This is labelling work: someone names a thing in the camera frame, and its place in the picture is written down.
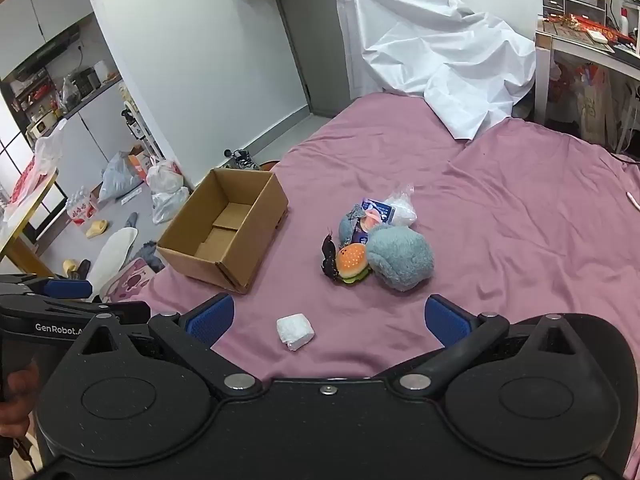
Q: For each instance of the red printed bag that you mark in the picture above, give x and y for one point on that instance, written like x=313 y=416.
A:
x=27 y=182

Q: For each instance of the round wooden table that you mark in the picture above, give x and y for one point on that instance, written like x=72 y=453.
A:
x=25 y=220

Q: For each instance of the white ironing board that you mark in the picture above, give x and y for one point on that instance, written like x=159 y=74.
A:
x=115 y=255

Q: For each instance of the pink patterned mat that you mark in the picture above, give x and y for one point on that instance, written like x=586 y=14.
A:
x=132 y=277

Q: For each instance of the yellow slipper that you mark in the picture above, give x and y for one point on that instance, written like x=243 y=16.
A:
x=97 y=228
x=70 y=265

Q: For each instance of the translucent white plastic bag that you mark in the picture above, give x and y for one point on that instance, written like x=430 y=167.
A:
x=47 y=152

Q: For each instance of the white kitchen counter cabinet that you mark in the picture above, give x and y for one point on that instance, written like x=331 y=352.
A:
x=85 y=130

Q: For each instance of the black insect toy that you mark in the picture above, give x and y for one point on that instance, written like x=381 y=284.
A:
x=329 y=257

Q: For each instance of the pair of dark shoes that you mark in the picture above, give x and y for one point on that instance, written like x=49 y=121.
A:
x=242 y=159

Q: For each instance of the person's left hand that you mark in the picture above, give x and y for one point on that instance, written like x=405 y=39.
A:
x=22 y=385

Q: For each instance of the white crumpled lump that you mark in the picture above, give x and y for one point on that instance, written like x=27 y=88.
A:
x=295 y=331

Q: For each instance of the white upper cabinets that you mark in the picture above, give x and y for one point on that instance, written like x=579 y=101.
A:
x=40 y=5

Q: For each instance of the white bottle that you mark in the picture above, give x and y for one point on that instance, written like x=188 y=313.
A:
x=626 y=20

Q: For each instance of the brown cardboard box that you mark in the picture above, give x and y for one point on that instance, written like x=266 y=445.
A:
x=195 y=240

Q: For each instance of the white desk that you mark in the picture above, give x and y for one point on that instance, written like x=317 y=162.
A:
x=570 y=45

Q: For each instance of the grey plastic bag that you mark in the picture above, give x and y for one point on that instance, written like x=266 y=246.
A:
x=117 y=175

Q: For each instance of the large grey-blue fluffy plush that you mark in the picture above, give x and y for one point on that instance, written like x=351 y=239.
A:
x=400 y=260

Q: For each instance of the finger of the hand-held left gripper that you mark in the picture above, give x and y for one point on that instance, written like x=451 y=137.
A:
x=70 y=289

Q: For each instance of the red flat box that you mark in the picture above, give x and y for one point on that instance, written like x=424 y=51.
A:
x=585 y=27

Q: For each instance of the black range hood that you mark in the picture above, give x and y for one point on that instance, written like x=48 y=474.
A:
x=45 y=55

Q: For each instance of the orange cardboard box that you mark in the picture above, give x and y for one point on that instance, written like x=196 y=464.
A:
x=137 y=160

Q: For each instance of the blue tissue packet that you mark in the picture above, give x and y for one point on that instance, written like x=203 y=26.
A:
x=378 y=210

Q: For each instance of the white sheet cover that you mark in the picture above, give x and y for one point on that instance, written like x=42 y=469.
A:
x=425 y=35

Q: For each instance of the white rice cooker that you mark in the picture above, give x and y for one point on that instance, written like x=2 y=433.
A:
x=40 y=125

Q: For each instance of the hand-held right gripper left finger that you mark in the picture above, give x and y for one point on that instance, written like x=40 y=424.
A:
x=212 y=320

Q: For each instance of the pack of water bottles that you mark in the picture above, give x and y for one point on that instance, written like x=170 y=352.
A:
x=80 y=207

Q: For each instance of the burger plush toy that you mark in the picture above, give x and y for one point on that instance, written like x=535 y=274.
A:
x=350 y=260

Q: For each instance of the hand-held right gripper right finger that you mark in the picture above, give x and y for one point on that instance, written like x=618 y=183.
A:
x=442 y=320

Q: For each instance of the pink bed sheet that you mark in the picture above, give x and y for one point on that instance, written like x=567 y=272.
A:
x=500 y=210

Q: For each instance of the clear plastic bag white filling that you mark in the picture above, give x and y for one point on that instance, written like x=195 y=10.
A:
x=405 y=210

